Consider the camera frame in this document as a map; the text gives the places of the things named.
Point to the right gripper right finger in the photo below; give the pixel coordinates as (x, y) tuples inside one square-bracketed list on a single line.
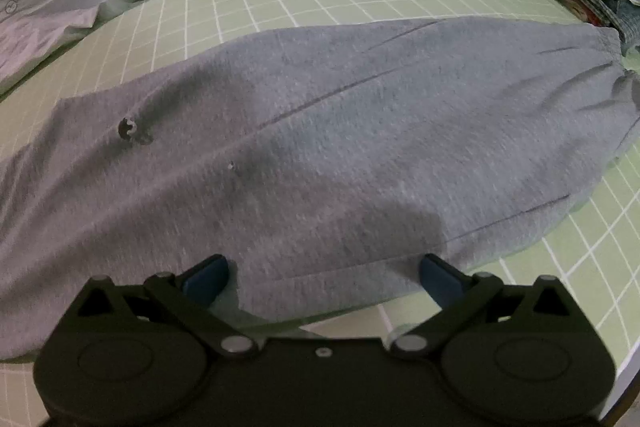
[(462, 300)]

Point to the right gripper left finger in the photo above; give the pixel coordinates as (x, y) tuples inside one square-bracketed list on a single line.
[(187, 297)]

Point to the grey sweatpants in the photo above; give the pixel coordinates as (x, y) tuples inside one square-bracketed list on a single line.
[(323, 162)]

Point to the green grid bed sheet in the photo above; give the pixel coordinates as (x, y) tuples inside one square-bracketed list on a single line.
[(594, 251)]

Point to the red patterned folded garment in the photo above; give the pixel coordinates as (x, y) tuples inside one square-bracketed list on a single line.
[(583, 11)]

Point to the blue plaid folded shirt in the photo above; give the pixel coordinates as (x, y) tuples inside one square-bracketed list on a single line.
[(625, 19)]

